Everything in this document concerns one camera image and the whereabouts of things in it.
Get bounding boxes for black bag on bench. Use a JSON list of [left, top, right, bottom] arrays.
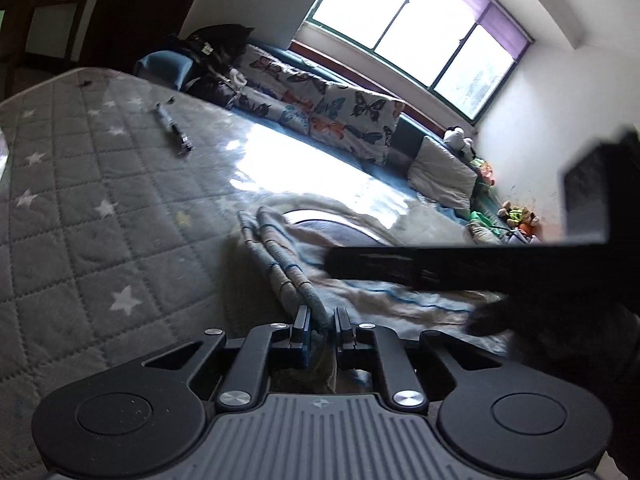
[[180, 24, 254, 76]]

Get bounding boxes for blue plastic chair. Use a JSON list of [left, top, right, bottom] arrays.
[[134, 50, 193, 91]]

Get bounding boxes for small dark pen tool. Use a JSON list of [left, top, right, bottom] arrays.
[[155, 103, 193, 155]]

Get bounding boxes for blue striped knit garment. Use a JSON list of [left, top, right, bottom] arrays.
[[234, 205, 514, 391]]

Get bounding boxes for butterfly print cushion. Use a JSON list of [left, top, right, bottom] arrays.
[[235, 44, 330, 134], [309, 84, 406, 167]]

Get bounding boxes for black white plush toy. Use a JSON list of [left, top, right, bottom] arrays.
[[444, 126, 475, 160]]

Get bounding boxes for brown plush toys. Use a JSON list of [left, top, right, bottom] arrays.
[[497, 200, 540, 236]]

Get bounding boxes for folded yellow patterned blanket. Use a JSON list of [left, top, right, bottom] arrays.
[[465, 220, 502, 245]]

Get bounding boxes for grey plain pillow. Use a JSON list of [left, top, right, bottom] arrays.
[[408, 136, 478, 211]]

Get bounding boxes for dark wooden door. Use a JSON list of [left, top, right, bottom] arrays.
[[79, 0, 194, 73]]

